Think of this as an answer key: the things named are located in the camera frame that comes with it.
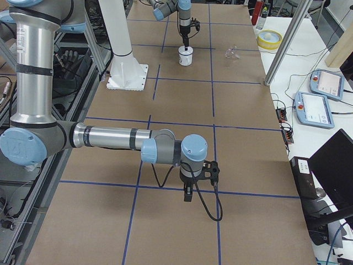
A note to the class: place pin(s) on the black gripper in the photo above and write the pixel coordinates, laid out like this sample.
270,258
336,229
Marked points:
187,181
183,29

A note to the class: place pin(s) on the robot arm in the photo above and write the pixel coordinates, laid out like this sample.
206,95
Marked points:
162,9
34,134

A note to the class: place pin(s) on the white enamel mug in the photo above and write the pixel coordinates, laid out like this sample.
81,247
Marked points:
185,55

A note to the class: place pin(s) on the red bottle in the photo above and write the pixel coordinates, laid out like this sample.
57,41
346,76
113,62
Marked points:
257,11

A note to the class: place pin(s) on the yellow tape roll with bowl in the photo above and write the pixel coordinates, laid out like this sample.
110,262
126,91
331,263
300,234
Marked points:
269,39

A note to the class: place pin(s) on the orange adapter box near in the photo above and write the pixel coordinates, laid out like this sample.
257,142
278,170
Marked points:
287,137

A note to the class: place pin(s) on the orange adapter box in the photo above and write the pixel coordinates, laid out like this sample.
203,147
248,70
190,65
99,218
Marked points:
281,114
287,137

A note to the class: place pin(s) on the orange adapter box far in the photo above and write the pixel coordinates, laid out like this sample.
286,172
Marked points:
281,114

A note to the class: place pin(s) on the black computer box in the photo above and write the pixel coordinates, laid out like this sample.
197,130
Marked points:
304,181

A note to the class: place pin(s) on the near teach pendant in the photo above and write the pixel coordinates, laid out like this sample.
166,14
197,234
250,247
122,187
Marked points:
313,110

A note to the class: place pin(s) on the teach pendant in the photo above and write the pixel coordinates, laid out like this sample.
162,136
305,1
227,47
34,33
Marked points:
327,83
313,110

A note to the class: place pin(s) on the black laptop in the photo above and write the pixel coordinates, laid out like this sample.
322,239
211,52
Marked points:
332,166

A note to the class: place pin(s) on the far teach pendant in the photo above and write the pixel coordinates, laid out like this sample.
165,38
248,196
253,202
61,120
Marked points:
327,83

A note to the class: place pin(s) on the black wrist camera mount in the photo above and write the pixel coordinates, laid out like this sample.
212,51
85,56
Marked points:
210,171
195,24

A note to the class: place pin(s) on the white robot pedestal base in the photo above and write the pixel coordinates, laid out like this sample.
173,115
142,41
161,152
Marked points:
125,72

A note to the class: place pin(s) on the aluminium frame post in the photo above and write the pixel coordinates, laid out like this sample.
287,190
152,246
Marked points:
290,33

